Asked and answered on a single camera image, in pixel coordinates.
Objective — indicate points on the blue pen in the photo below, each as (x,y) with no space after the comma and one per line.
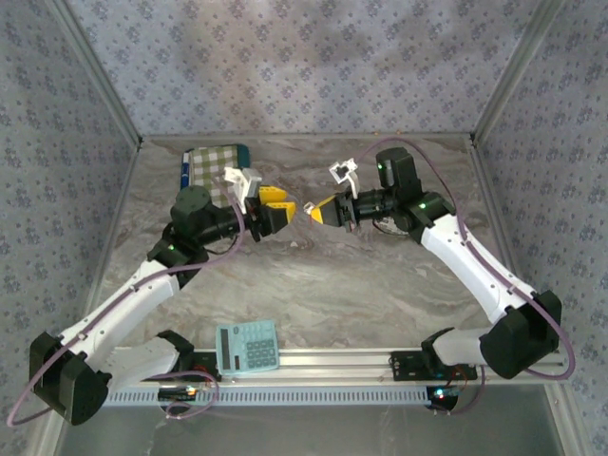
(184,171)

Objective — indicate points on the green checked cloth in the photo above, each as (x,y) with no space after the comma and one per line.
(209,164)

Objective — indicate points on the aluminium frame post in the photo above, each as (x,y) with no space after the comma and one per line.
(515,71)
(101,71)

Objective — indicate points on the aluminium rail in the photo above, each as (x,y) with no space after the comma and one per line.
(332,363)

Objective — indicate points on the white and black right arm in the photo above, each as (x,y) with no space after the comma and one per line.
(475,266)

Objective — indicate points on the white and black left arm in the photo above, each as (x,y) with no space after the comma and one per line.
(123,309)

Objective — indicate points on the light blue calculator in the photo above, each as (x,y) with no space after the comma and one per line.
(247,347)

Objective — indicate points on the small circuit board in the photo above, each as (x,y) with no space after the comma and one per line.
(178,393)
(442,395)

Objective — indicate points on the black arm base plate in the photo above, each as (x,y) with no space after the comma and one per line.
(204,366)
(404,366)

